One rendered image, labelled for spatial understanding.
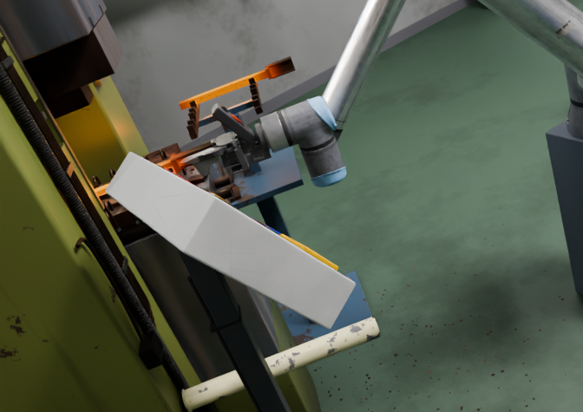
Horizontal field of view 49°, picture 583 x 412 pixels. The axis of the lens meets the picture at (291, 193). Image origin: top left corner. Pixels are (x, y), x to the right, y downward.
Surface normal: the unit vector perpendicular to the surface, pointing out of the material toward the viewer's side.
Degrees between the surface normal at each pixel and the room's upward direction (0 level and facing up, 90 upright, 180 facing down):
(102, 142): 90
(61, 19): 90
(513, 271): 0
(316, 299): 90
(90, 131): 90
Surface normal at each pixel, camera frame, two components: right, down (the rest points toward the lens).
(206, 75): 0.44, 0.27
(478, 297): -0.34, -0.83
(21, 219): 0.14, 0.42
